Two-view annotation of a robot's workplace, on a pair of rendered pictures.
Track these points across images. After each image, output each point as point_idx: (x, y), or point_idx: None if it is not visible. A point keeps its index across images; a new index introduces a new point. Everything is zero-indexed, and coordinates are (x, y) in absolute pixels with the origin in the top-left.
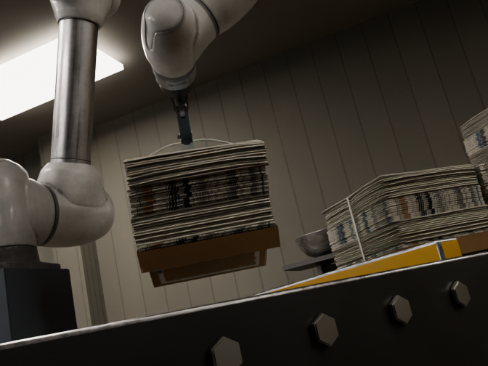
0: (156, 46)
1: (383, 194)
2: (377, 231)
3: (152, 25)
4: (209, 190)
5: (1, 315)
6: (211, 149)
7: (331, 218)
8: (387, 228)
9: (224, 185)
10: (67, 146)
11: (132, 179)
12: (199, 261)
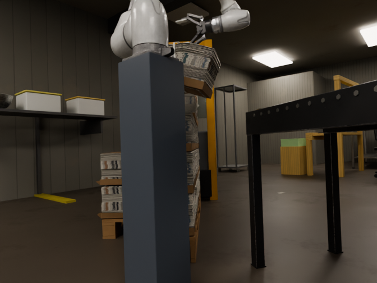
0: (242, 23)
1: (192, 94)
2: None
3: (248, 18)
4: (213, 72)
5: (181, 82)
6: (218, 59)
7: None
8: (188, 105)
9: (214, 72)
10: None
11: (212, 56)
12: (206, 93)
